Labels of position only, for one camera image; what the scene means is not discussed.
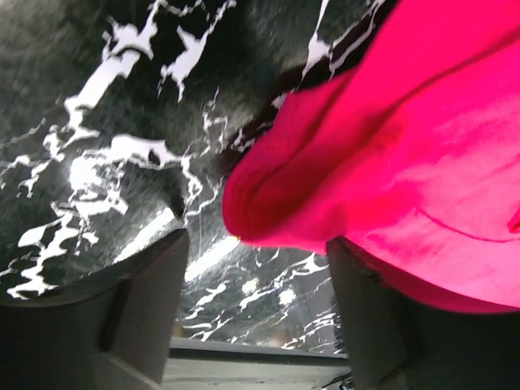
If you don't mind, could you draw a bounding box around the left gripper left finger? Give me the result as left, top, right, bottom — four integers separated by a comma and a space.
60, 229, 191, 387

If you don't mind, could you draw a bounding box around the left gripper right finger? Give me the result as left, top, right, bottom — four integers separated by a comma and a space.
326, 237, 423, 390

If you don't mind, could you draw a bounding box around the pink t shirt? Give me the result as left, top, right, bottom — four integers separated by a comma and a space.
223, 1, 519, 314

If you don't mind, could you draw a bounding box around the black marble pattern mat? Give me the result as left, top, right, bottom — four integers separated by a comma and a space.
1, 1, 393, 354

